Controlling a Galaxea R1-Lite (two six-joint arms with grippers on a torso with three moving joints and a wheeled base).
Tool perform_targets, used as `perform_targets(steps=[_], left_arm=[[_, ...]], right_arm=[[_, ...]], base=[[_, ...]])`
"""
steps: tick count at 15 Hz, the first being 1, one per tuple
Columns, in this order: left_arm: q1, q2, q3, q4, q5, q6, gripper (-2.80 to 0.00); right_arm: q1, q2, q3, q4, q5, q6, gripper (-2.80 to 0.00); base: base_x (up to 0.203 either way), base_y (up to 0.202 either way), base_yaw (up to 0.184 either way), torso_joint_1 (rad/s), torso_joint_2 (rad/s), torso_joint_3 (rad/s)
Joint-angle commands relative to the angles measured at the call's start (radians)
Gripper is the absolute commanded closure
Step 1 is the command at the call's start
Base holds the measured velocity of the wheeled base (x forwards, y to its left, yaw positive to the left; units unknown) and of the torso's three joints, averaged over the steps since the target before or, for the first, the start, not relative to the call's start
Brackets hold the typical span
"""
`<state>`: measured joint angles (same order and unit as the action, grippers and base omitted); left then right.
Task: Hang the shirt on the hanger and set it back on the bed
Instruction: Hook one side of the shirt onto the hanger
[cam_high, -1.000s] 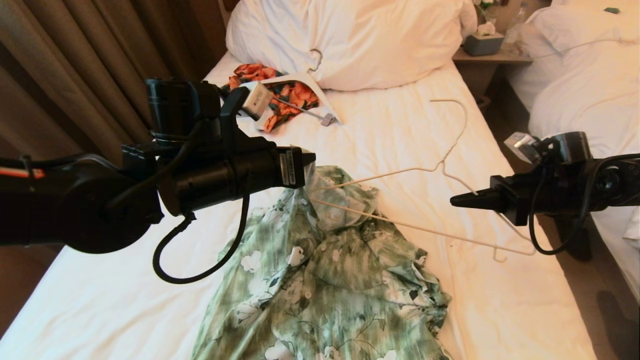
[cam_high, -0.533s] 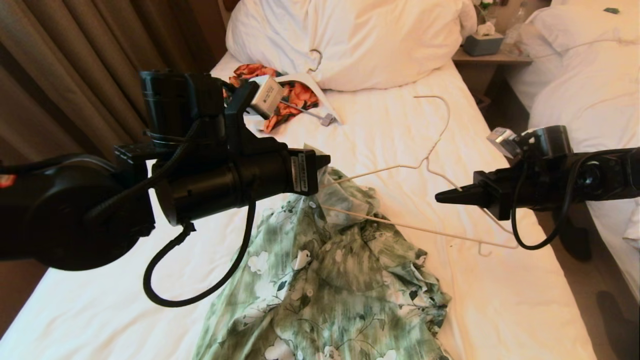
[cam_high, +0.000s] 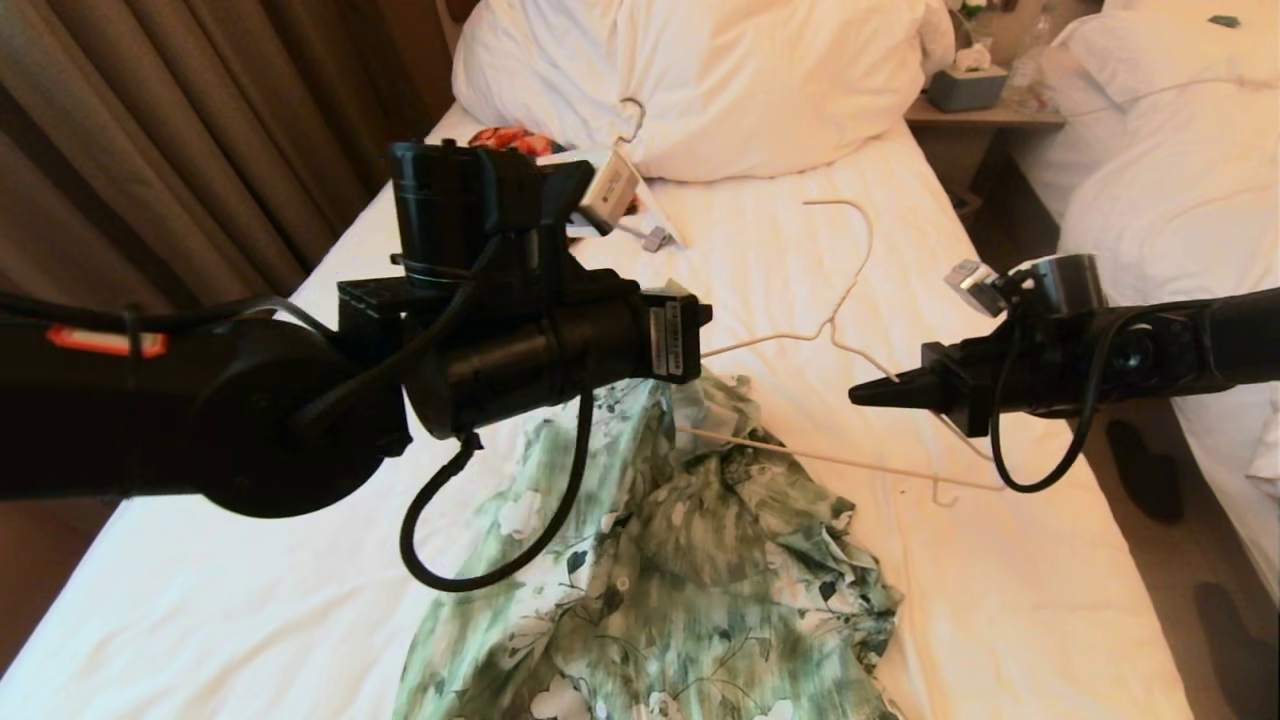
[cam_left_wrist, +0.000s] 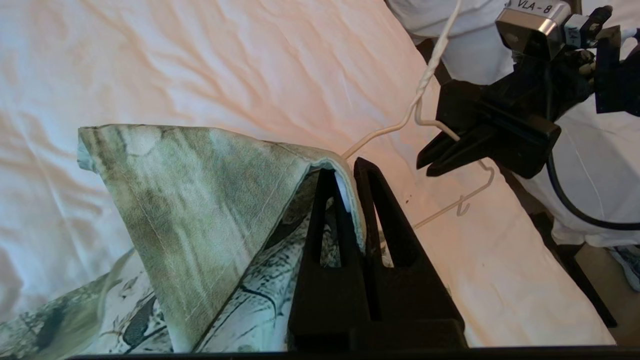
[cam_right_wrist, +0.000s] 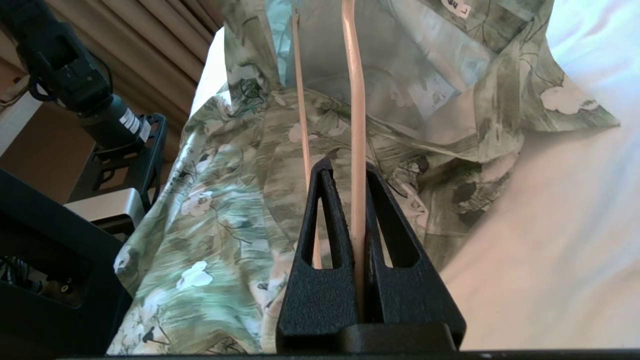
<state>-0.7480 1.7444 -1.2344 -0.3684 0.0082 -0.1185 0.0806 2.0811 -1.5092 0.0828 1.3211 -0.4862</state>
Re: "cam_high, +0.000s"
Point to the white pillow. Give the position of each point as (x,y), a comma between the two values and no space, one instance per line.
(720,80)

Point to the white hanger with metal hook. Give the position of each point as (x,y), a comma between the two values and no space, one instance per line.
(655,238)

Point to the black slipper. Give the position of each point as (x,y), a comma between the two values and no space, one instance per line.
(1145,470)

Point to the clear plastic bag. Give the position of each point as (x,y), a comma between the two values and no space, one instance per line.
(1030,70)

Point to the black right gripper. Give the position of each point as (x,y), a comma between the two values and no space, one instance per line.
(985,380)

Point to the grey tissue box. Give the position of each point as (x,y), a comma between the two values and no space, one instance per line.
(965,90)

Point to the white sheeted bed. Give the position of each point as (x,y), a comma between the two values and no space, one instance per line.
(200,620)

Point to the wooden nightstand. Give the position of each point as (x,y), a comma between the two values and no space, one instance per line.
(960,135)

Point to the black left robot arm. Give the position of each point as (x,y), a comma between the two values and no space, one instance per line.
(150,420)

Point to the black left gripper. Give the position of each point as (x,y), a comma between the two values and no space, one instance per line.
(540,365)

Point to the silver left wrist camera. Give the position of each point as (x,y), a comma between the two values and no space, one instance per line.
(610,190)

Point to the small green card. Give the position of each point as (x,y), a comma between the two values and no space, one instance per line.
(1222,21)

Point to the white duvet bed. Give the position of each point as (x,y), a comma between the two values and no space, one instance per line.
(1180,150)

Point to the small potted plant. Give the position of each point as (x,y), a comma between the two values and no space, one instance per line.
(965,20)

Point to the green floral short-sleeve shirt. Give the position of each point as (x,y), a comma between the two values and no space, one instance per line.
(680,600)

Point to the brown curtain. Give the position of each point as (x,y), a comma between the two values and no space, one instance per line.
(150,150)

